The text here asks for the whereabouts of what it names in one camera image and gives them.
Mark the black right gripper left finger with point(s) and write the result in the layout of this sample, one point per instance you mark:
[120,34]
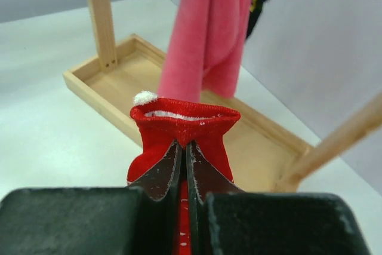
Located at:
[138,219]

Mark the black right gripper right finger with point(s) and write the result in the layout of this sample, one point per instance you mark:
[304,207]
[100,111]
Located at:
[227,220]

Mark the red patterned sock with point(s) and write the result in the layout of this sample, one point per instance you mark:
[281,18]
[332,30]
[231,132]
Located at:
[162,121]

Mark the pink towel sock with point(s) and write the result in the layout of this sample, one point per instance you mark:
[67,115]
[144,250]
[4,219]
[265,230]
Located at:
[205,49]

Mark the wooden clothes rack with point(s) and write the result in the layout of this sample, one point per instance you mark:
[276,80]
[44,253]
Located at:
[259,154]

